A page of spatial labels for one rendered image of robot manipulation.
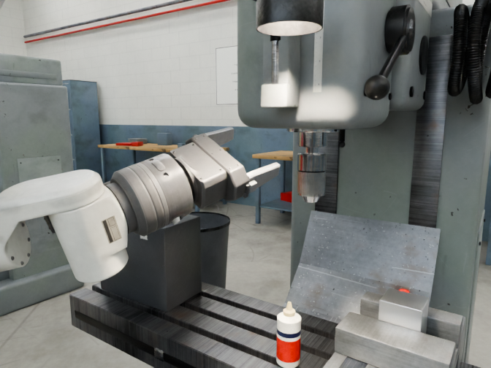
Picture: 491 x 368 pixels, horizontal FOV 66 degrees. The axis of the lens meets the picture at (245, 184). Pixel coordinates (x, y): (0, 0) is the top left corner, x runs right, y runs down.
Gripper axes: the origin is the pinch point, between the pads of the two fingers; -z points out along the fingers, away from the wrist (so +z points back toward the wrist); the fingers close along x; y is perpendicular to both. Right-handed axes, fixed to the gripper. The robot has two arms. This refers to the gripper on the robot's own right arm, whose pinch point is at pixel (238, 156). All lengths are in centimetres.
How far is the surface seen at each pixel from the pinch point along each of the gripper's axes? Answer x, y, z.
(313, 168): -6.2, 2.9, -10.8
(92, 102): 623, 365, -185
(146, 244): 16.5, 31.4, 8.8
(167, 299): 6.8, 39.1, 9.9
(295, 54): -0.7, -14.4, -7.6
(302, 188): -6.3, 6.2, -9.0
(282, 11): -5.5, -22.6, 1.2
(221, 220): 111, 174, -92
